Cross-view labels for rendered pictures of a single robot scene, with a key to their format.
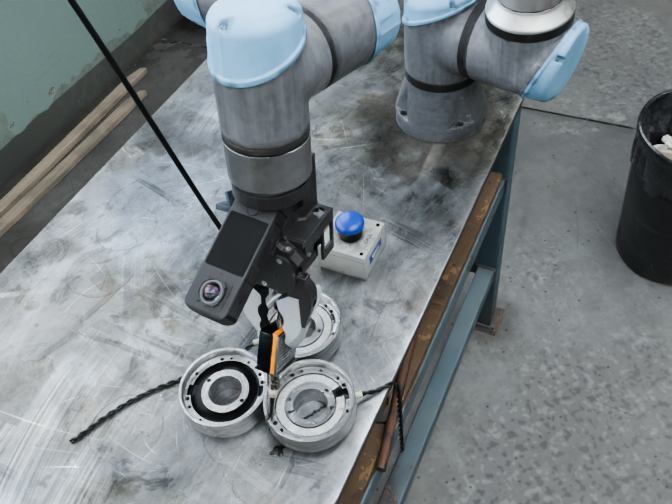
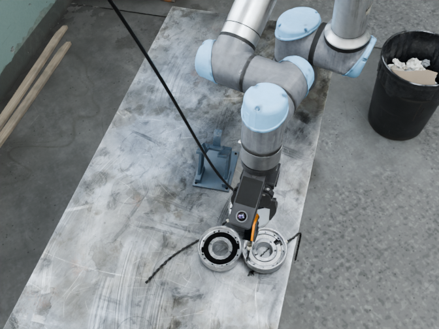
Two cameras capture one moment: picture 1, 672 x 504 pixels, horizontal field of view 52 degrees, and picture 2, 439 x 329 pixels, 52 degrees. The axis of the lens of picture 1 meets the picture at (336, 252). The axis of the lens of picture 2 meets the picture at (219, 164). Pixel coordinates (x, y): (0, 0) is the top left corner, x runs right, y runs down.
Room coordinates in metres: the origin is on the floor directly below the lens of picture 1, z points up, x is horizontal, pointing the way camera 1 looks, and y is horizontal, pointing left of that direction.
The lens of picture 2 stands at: (0.02, 0.20, 1.83)
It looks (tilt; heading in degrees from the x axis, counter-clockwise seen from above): 57 degrees down; 350
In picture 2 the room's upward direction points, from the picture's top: 6 degrees counter-clockwise
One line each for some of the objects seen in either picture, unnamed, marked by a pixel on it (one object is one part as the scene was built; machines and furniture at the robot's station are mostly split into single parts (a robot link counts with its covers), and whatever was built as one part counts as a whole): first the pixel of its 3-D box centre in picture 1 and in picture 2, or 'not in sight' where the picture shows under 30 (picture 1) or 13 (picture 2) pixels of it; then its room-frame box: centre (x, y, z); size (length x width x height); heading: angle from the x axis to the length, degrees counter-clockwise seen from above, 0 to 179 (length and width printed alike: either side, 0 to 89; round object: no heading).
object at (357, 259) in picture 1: (353, 241); not in sight; (0.64, -0.03, 0.82); 0.08 x 0.07 x 0.05; 149
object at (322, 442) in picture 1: (311, 407); (264, 250); (0.40, 0.05, 0.82); 0.10 x 0.10 x 0.04
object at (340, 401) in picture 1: (311, 407); (264, 250); (0.40, 0.05, 0.82); 0.08 x 0.08 x 0.02
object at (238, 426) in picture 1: (226, 394); (220, 249); (0.43, 0.15, 0.82); 0.10 x 0.10 x 0.04
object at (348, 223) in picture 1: (350, 231); not in sight; (0.64, -0.02, 0.85); 0.04 x 0.04 x 0.05
